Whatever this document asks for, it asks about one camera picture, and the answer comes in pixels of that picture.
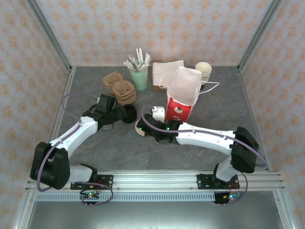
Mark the aluminium frame leg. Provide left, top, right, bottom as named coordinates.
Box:
left=274, top=190, right=294, bottom=229
left=13, top=190, right=36, bottom=229

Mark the white paper napkin stack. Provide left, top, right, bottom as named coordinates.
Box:
left=152, top=60, right=185, bottom=87

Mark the long aluminium mounting rail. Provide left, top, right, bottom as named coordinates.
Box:
left=25, top=170, right=286, bottom=192

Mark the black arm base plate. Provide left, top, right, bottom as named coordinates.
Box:
left=71, top=175, right=114, bottom=191
left=197, top=174, right=239, bottom=191

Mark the grey metal shelf plate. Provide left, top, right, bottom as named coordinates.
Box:
left=26, top=201, right=286, bottom=229

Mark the aluminium frame post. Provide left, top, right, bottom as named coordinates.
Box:
left=25, top=0, right=73, bottom=72
left=237, top=0, right=285, bottom=72

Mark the aluminium side rail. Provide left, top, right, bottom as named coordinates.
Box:
left=238, top=66, right=273, bottom=173
left=38, top=66, right=77, bottom=173

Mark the mint green cup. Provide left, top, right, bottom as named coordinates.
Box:
left=129, top=63, right=149, bottom=91

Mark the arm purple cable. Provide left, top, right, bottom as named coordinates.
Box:
left=141, top=106, right=267, bottom=206
left=37, top=92, right=114, bottom=206

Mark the brown cardboard napkin tray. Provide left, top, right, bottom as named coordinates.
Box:
left=152, top=83, right=168, bottom=93

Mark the small green circuit board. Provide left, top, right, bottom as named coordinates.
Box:
left=80, top=192, right=101, bottom=206
left=214, top=191, right=244, bottom=205

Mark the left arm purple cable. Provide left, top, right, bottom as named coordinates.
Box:
left=37, top=92, right=114, bottom=206

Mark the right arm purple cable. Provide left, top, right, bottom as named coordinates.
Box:
left=141, top=106, right=267, bottom=206

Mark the red white paper bag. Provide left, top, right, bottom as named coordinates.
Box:
left=159, top=65, right=220, bottom=123

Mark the grey slotted cable duct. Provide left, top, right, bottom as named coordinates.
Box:
left=35, top=192, right=216, bottom=202

